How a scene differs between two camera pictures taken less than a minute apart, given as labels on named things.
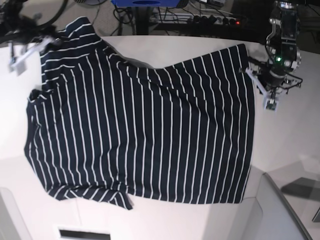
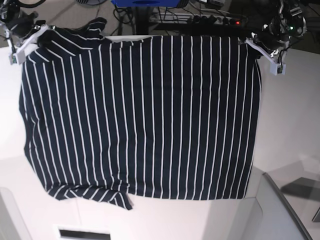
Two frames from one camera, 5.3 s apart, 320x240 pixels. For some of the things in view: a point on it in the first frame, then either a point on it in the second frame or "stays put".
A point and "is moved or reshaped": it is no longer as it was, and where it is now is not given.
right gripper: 278,72 -> 288,22
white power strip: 197,19 stays put
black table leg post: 142,20 stays put
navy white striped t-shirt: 106,127 is moved or reshaped
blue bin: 145,3 stays put
